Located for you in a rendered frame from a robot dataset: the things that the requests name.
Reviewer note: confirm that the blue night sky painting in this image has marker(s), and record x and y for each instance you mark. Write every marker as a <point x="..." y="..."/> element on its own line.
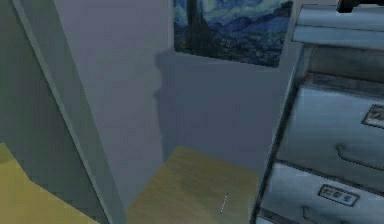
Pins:
<point x="233" y="30"/>

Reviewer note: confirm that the grey metal filing cabinet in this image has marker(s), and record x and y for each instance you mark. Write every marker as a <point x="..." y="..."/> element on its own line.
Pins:
<point x="333" y="133"/>

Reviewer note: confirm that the grey-green room door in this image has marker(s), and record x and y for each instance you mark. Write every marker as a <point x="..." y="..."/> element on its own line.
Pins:
<point x="40" y="116"/>

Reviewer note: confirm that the black object on cabinet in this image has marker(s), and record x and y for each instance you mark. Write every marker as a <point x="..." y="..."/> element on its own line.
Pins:
<point x="353" y="4"/>

